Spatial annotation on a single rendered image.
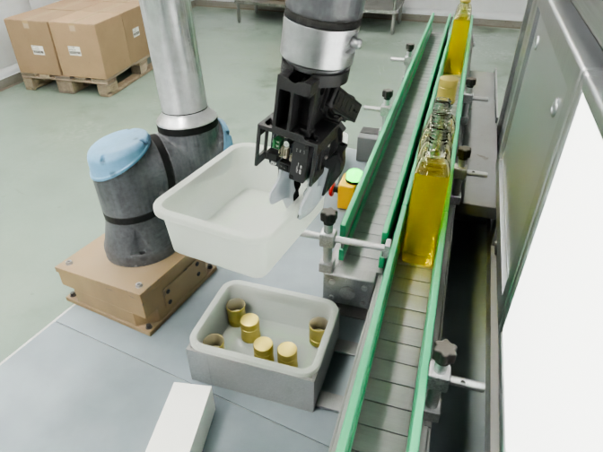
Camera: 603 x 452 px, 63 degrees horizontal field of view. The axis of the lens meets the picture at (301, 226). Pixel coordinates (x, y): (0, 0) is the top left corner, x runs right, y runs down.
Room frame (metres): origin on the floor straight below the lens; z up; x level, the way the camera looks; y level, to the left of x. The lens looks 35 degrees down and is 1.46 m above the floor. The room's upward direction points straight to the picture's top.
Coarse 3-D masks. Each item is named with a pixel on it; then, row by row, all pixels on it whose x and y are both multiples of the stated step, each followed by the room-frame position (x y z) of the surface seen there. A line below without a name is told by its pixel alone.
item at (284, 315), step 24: (240, 288) 0.69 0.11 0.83; (264, 288) 0.68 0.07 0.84; (216, 312) 0.64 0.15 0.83; (264, 312) 0.67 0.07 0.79; (288, 312) 0.66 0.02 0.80; (312, 312) 0.65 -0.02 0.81; (336, 312) 0.62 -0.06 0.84; (192, 336) 0.56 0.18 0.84; (240, 336) 0.63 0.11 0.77; (288, 336) 0.63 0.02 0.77; (240, 360) 0.52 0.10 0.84; (264, 360) 0.52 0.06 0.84; (312, 360) 0.57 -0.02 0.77
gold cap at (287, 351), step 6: (288, 342) 0.58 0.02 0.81; (282, 348) 0.56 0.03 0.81; (288, 348) 0.56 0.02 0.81; (294, 348) 0.56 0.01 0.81; (282, 354) 0.55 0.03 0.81; (288, 354) 0.55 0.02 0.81; (294, 354) 0.55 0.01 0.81; (282, 360) 0.55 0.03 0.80; (288, 360) 0.54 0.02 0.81; (294, 360) 0.55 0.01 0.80; (294, 366) 0.55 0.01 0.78
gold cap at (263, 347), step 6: (264, 336) 0.59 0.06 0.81; (258, 342) 0.58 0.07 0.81; (264, 342) 0.58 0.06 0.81; (270, 342) 0.58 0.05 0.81; (258, 348) 0.56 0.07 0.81; (264, 348) 0.56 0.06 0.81; (270, 348) 0.56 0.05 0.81; (258, 354) 0.56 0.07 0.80; (264, 354) 0.56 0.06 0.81; (270, 354) 0.56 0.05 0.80; (270, 360) 0.56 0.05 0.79
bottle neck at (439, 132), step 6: (432, 126) 0.73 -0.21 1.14; (438, 126) 0.74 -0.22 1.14; (444, 126) 0.73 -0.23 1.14; (432, 132) 0.72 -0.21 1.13; (438, 132) 0.72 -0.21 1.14; (444, 132) 0.72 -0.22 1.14; (432, 138) 0.72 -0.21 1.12; (438, 138) 0.72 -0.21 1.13; (444, 138) 0.72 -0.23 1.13; (432, 144) 0.72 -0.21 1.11; (438, 144) 0.71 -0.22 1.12; (444, 144) 0.72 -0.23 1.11; (432, 150) 0.72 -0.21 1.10; (438, 150) 0.72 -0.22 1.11; (444, 150) 0.72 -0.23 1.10; (438, 156) 0.71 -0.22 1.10
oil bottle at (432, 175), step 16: (432, 160) 0.71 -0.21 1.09; (448, 160) 0.72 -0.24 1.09; (416, 176) 0.71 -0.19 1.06; (432, 176) 0.70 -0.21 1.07; (448, 176) 0.70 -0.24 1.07; (416, 192) 0.71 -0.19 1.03; (432, 192) 0.70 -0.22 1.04; (416, 208) 0.71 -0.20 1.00; (432, 208) 0.70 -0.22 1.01; (416, 224) 0.71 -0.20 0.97; (432, 224) 0.70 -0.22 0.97; (416, 240) 0.70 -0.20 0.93; (432, 240) 0.70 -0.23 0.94; (416, 256) 0.70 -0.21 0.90; (432, 256) 0.70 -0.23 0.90
